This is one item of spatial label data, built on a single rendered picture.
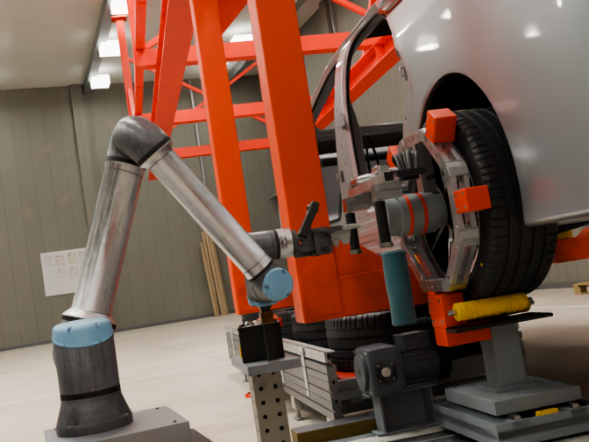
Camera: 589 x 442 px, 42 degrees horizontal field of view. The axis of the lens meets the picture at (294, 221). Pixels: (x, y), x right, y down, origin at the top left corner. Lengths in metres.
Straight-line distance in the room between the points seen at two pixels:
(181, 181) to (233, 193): 2.80
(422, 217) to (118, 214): 1.00
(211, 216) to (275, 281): 0.25
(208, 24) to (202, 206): 3.13
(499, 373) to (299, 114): 1.22
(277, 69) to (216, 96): 1.97
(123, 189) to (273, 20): 1.19
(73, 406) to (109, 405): 0.09
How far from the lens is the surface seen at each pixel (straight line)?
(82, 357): 2.00
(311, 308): 2.97
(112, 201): 2.22
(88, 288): 2.20
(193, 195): 2.13
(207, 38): 5.14
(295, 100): 3.07
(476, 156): 2.45
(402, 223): 2.58
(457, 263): 2.48
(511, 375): 2.73
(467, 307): 2.55
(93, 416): 2.00
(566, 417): 2.61
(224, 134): 4.98
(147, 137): 2.12
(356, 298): 3.02
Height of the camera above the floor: 0.70
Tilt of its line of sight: 4 degrees up
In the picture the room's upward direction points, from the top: 9 degrees counter-clockwise
